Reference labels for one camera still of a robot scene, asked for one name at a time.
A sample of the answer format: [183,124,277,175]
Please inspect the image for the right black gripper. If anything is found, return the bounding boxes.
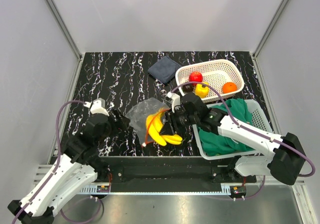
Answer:
[159,106,199,136]

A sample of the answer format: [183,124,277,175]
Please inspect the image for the clear zip top bag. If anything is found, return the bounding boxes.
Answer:
[125,97,168,145]

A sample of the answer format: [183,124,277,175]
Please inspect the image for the yellow fake bananas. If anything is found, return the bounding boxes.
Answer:
[145,110,183,146]

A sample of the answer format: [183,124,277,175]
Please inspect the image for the dark fake avocado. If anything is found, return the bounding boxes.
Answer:
[182,84,194,94]

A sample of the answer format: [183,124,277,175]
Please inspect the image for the yellow fake bell pepper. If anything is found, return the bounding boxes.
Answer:
[194,82,210,98]

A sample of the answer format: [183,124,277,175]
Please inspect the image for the red fake apple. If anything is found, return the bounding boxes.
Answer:
[188,71,203,82]

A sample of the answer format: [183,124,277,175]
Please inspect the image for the fake orange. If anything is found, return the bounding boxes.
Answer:
[222,82,238,94]

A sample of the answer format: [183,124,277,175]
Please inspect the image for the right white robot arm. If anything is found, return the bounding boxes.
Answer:
[161,93,306,185]

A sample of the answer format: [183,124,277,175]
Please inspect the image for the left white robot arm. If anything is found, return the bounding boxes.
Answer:
[7,109,130,223]

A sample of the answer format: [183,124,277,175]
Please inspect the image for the white basket with clothes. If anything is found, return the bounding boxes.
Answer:
[192,100,273,160]

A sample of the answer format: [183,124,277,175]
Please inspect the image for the green cloth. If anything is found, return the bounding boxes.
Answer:
[197,98,254,156]

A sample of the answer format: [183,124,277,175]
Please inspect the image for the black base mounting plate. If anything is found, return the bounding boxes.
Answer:
[102,157,257,194]

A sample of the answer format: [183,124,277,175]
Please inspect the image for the dark blue folded cloth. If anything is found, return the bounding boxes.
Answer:
[148,56,182,84]

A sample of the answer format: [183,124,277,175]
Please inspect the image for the white perforated basket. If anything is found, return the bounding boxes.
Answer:
[175,59,245,99]

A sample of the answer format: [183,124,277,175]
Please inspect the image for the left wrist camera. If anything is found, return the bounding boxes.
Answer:
[84,98,109,116]

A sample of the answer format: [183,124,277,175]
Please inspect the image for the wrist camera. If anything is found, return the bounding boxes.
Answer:
[165,92,181,113]
[84,98,109,116]

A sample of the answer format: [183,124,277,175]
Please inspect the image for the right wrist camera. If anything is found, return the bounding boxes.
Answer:
[165,92,181,113]

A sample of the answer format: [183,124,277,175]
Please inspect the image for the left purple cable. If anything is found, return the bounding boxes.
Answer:
[11,100,92,223]

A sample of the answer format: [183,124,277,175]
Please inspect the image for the purple cable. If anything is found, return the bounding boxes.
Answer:
[171,82,316,177]
[11,100,92,223]

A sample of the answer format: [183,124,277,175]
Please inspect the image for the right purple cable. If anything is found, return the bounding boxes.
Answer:
[171,82,316,177]

